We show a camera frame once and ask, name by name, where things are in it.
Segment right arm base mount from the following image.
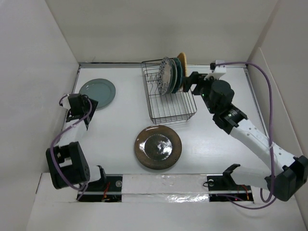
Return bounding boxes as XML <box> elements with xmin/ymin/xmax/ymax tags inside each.
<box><xmin>203</xmin><ymin>175</ymin><xmax>254</xmax><ymax>202</ymax></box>

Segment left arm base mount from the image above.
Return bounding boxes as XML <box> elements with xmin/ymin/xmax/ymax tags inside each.
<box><xmin>77</xmin><ymin>174</ymin><xmax>123</xmax><ymax>203</ymax></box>

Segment brown speckled round plate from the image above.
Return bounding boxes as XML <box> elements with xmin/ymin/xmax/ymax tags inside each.
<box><xmin>134</xmin><ymin>125</ymin><xmax>182</xmax><ymax>170</ymax></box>

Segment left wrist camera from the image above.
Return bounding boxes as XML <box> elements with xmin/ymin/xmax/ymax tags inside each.
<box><xmin>59</xmin><ymin>94</ymin><xmax>71</xmax><ymax>110</ymax></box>

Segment mint green flower plate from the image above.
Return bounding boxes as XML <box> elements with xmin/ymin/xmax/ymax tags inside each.
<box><xmin>169</xmin><ymin>59</ymin><xmax>178</xmax><ymax>93</ymax></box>

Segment blue floral white plate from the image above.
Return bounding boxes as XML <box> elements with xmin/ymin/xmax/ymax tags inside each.
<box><xmin>157</xmin><ymin>57</ymin><xmax>173</xmax><ymax>95</ymax></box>

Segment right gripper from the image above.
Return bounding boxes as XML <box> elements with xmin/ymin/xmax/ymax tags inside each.
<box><xmin>182</xmin><ymin>71</ymin><xmax>220</xmax><ymax>114</ymax></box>

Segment grey-blue round plate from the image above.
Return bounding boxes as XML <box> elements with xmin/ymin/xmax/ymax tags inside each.
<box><xmin>79</xmin><ymin>78</ymin><xmax>116</xmax><ymax>110</ymax></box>

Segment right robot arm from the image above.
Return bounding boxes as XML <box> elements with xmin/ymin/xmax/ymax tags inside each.
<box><xmin>182</xmin><ymin>72</ymin><xmax>308</xmax><ymax>202</ymax></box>

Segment dark teal scalloped plate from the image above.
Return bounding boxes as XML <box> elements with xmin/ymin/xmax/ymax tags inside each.
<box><xmin>172</xmin><ymin>58</ymin><xmax>183</xmax><ymax>93</ymax></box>

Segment square bamboo plate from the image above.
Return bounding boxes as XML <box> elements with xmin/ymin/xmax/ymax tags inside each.
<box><xmin>177</xmin><ymin>52</ymin><xmax>188</xmax><ymax>91</ymax></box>

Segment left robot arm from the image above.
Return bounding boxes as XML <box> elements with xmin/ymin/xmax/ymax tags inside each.
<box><xmin>46</xmin><ymin>93</ymin><xmax>107</xmax><ymax>191</ymax></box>

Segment black wire dish rack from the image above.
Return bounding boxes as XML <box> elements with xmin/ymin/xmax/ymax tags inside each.
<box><xmin>141</xmin><ymin>59</ymin><xmax>197</xmax><ymax>124</ymax></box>

